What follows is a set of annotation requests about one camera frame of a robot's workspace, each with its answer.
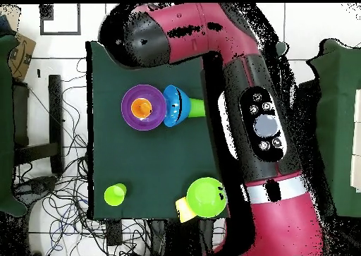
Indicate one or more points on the black power strip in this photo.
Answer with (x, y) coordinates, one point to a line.
(113, 234)

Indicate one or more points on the black square frame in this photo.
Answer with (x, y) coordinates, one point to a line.
(41, 27)

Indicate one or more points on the white box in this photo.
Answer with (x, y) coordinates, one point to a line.
(356, 154)

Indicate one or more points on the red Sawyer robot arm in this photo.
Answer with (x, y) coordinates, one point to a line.
(282, 225)

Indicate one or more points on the lime yellow cup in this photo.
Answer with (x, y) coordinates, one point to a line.
(112, 196)

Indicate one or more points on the black caster base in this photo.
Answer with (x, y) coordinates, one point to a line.
(36, 185)

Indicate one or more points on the green cloth side table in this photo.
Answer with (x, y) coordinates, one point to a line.
(5, 126)
(341, 112)

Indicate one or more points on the purple bowl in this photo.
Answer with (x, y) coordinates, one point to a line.
(127, 109)

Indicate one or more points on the black stand frame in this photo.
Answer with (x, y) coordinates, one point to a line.
(55, 112)

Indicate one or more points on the large green bowl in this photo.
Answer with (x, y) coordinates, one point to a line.
(204, 197)

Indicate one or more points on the green cup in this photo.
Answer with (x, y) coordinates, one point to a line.
(197, 108)

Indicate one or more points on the cardboard box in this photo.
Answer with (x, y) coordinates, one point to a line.
(21, 55)

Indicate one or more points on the dark green table cloth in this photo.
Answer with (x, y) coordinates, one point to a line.
(155, 154)

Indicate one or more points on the blue bowl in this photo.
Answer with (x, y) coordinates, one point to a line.
(172, 98)

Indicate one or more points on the orange cup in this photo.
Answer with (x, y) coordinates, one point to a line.
(141, 108)

